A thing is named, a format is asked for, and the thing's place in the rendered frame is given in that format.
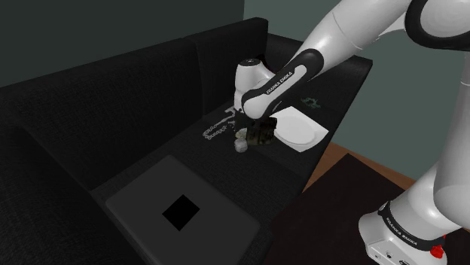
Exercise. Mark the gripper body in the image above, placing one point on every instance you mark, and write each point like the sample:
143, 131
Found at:
242, 122

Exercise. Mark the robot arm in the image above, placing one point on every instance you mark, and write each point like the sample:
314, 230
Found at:
451, 176

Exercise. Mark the small white lumpy figure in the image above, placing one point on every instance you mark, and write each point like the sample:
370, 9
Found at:
241, 145

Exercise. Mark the dark mottled box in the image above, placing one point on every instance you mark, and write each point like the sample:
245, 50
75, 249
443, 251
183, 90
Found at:
262, 134

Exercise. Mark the white square plate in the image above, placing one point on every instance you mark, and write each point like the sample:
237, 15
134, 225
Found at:
299, 130

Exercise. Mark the small green tangled thing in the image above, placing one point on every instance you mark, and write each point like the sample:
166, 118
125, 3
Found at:
310, 102

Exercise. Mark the grey laptop with black square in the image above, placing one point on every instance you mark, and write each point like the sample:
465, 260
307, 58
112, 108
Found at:
147, 205

